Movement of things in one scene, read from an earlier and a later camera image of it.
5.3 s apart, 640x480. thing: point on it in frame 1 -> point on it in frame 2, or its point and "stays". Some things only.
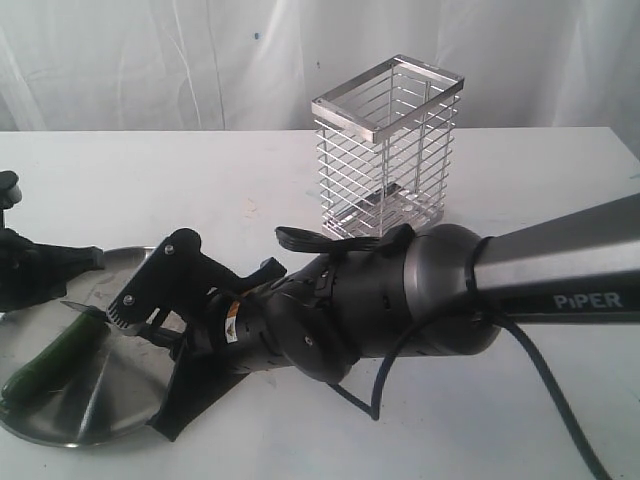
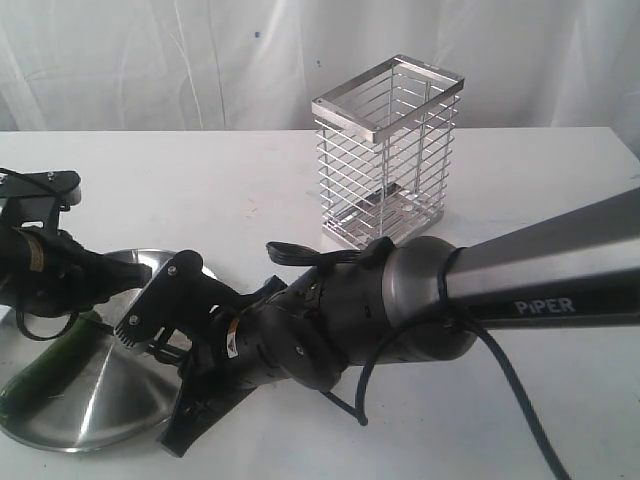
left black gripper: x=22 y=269 -> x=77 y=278
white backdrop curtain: x=257 y=65 stays
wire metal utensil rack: x=385 y=142 stays
